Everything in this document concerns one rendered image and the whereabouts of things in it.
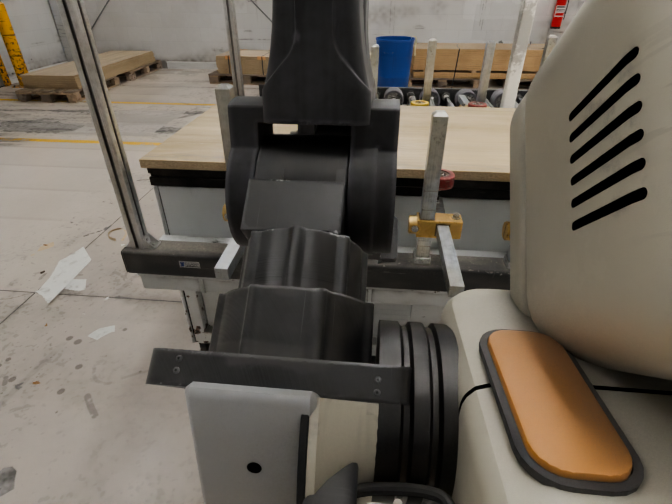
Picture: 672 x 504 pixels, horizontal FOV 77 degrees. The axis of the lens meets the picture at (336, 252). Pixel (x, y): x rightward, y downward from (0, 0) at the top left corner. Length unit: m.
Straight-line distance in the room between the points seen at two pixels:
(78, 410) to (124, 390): 0.16
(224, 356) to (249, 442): 0.04
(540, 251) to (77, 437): 1.78
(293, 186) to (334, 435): 0.13
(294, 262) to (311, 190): 0.05
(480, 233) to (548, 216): 1.23
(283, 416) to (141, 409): 1.69
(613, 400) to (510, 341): 0.04
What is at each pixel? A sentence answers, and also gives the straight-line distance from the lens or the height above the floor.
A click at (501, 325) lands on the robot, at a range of 0.21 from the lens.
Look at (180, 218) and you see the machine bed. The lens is 1.52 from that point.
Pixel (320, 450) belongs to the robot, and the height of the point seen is 1.21.
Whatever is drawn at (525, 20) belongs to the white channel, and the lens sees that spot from 2.03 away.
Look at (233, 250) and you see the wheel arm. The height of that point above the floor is 0.84.
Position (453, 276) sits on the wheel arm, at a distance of 0.94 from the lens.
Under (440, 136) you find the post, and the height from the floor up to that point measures 1.06.
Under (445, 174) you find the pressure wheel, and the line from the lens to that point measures 1.24.
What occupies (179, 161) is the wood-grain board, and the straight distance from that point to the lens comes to 1.39.
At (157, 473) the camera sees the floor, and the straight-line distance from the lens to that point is 1.67.
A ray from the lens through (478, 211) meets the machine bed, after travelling 1.38.
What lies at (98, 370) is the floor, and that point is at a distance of 2.07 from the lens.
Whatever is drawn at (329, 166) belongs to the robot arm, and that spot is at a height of 1.26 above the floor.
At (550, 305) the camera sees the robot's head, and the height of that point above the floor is 1.25.
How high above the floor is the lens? 1.36
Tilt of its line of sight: 33 degrees down
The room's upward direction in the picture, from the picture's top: straight up
